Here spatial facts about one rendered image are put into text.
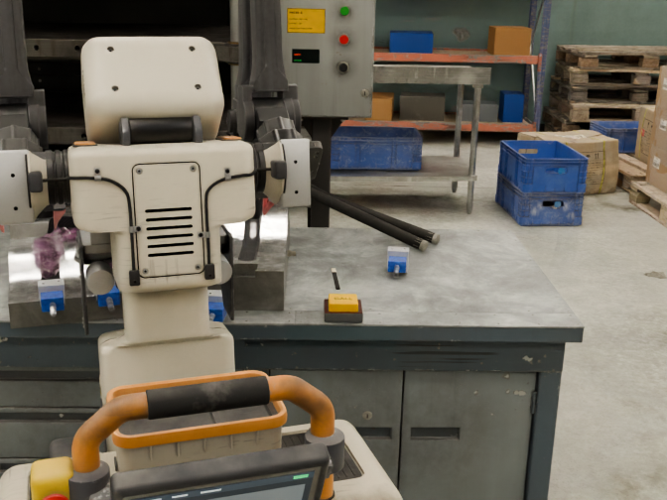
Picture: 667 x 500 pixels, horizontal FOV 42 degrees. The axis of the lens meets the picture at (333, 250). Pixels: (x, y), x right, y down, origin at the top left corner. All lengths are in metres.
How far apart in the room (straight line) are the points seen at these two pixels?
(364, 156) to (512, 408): 3.81
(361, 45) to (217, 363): 1.35
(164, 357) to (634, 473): 1.87
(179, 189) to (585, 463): 1.97
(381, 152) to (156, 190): 4.38
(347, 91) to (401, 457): 1.13
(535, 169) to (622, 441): 2.62
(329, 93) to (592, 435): 1.47
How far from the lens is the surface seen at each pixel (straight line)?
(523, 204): 5.47
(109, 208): 1.33
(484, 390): 1.96
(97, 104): 1.35
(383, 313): 1.85
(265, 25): 1.57
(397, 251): 2.09
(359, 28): 2.60
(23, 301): 1.83
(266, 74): 1.56
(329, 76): 2.61
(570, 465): 2.96
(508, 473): 2.08
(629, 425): 3.26
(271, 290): 1.84
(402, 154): 5.67
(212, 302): 1.80
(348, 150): 5.63
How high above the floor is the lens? 1.49
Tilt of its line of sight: 18 degrees down
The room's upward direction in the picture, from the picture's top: 1 degrees clockwise
